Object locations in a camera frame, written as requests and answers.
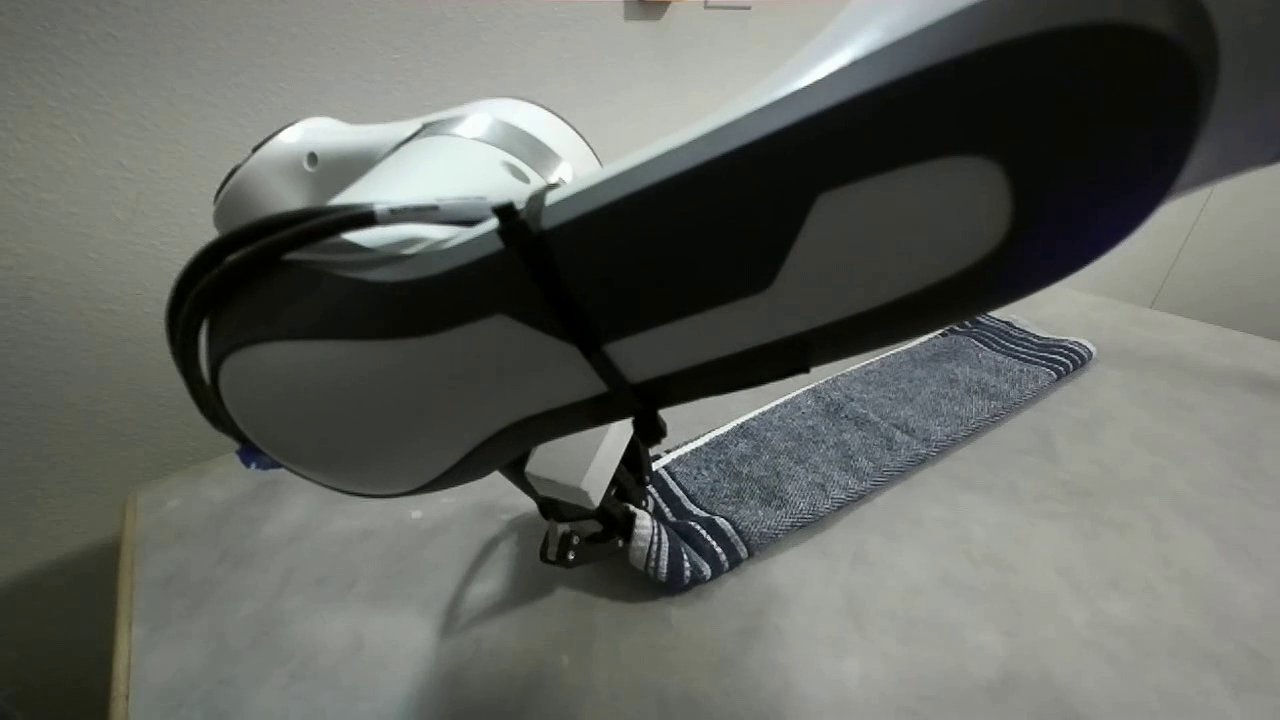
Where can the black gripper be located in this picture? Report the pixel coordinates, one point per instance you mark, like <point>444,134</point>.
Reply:
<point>640,483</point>

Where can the grey towel with navy stripes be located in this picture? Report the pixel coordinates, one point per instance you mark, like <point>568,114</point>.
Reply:
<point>853,427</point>

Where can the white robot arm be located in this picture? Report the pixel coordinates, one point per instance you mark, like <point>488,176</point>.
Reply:
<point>801,202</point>

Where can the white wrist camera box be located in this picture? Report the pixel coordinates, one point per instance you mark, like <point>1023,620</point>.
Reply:
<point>575,465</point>

